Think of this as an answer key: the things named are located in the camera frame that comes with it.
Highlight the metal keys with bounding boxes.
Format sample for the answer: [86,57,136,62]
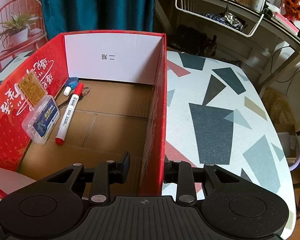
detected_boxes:
[57,86,91,110]

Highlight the cluttered white desk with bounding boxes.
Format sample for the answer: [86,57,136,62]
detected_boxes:
[155,0,300,86]

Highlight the teal blue curtain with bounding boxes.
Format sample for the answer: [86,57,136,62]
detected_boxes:
[41,0,155,39]

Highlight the red white marker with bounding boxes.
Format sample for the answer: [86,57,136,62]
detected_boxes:
[55,82,84,145]

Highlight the printed living room backdrop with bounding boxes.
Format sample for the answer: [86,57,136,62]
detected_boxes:
[0,0,47,81]

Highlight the gold card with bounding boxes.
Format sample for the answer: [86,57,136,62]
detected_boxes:
[17,70,47,108]

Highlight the red cardboard box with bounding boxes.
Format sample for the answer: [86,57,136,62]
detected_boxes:
[0,30,167,198]

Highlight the white wire basket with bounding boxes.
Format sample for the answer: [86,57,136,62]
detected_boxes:
[175,0,264,38]

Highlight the geometric patterned tablecloth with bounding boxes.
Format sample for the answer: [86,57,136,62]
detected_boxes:
[165,51,296,239]

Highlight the pink book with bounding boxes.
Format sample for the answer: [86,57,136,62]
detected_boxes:
[273,12,299,35]

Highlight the white plastic basin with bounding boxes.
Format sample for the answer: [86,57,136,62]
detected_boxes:
[286,135,300,171]

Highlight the clear plastic toothpick box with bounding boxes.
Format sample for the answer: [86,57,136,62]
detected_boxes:
[21,95,61,145]

